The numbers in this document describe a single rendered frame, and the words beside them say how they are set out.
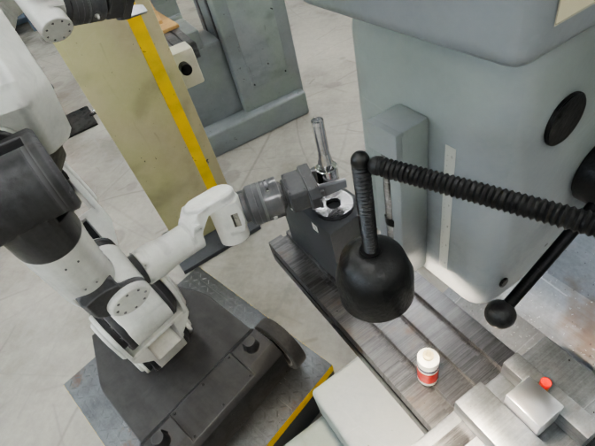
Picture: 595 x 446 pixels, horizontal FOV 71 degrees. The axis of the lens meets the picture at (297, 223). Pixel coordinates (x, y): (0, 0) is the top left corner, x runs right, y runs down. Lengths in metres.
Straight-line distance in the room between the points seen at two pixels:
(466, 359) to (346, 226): 0.36
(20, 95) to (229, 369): 1.00
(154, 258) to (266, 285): 1.50
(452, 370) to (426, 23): 0.76
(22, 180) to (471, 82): 0.46
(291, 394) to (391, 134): 1.23
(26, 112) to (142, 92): 1.52
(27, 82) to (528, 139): 0.57
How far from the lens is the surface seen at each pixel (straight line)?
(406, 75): 0.40
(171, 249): 0.83
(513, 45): 0.28
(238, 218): 0.87
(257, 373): 1.36
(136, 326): 1.04
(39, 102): 0.66
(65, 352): 2.61
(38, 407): 2.53
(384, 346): 0.96
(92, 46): 2.05
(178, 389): 1.46
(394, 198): 0.43
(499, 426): 0.80
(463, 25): 0.29
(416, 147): 0.40
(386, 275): 0.36
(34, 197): 0.56
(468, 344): 0.99
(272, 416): 1.50
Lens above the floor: 1.77
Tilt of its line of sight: 44 degrees down
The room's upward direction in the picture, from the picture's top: 16 degrees counter-clockwise
